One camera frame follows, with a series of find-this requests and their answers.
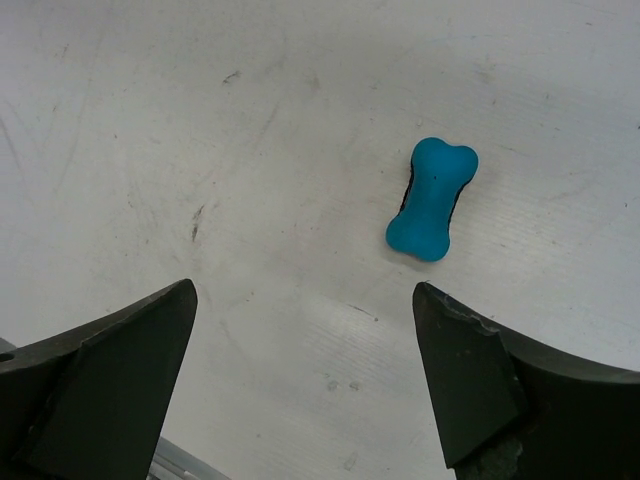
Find blue whiteboard eraser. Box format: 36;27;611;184
385;137;479;262

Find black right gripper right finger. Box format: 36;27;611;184
412;282;639;479

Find aluminium rail frame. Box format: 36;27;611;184
147;437;229;480

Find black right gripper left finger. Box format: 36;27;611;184
1;279;198;479

